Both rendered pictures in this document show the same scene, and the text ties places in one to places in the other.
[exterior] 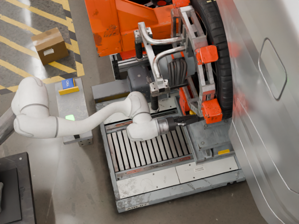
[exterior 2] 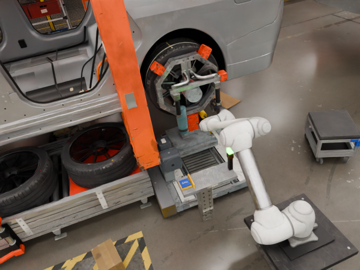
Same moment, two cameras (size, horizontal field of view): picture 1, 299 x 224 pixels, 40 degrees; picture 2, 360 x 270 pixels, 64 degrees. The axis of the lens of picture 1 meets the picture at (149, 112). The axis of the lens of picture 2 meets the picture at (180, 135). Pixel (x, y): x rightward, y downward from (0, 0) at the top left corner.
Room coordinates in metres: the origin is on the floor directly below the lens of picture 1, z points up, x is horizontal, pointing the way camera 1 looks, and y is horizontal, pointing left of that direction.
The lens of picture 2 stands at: (1.60, 1.92, 2.07)
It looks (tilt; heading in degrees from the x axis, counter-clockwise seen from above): 39 degrees down; 265
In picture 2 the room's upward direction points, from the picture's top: 9 degrees counter-clockwise
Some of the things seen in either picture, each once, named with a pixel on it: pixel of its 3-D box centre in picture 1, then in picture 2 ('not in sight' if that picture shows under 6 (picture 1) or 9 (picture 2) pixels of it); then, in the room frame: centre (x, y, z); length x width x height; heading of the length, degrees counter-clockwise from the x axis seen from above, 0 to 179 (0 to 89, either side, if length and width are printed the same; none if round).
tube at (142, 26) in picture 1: (161, 27); (178, 75); (1.37, -0.10, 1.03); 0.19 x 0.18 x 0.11; 99
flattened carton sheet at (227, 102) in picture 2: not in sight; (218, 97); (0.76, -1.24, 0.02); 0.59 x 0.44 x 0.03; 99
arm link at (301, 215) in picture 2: not in sight; (299, 217); (0.87, 0.97, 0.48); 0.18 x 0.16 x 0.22; 8
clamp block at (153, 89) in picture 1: (159, 87); (215, 83); (1.09, -0.06, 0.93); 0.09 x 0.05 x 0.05; 99
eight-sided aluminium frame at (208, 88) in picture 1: (190, 61); (187, 85); (1.29, -0.23, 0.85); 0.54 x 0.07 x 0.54; 9
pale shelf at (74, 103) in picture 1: (73, 110); (206, 178); (1.33, 0.46, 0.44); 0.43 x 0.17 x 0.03; 9
